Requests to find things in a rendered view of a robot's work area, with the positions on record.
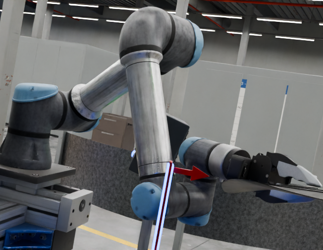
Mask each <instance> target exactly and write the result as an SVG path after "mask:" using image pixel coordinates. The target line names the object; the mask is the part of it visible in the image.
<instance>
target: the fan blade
mask: <svg viewBox="0 0 323 250"><path fill-rule="evenodd" d="M221 186H222V189H223V190H224V192H227V193H238V192H247V191H258V190H277V191H282V192H286V193H290V194H294V195H299V196H303V197H307V198H312V199H316V200H321V201H323V187H310V186H298V185H284V184H279V185H276V184H263V183H260V182H257V181H252V180H244V179H229V180H226V181H224V182H222V184H221Z"/></svg>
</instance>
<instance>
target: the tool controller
mask: <svg viewBox="0 0 323 250"><path fill-rule="evenodd" d="M166 117H167V124H168V132H169V139H170V146H171V152H172V159H173V163H174V162H175V159H176V158H177V155H178V152H179V148H180V146H181V144H182V143H183V141H184V140H185V139H186V136H187V135H188V134H189V133H188V132H189V128H190V126H189V125H188V124H187V123H186V122H185V121H183V120H181V119H179V118H176V117H174V116H172V115H170V114H168V113H166ZM128 170H130V171H132V172H134V173H136V174H139V172H138V164H137V156H136V152H135V155H134V157H133V159H132V161H131V163H130V165H129V167H128Z"/></svg>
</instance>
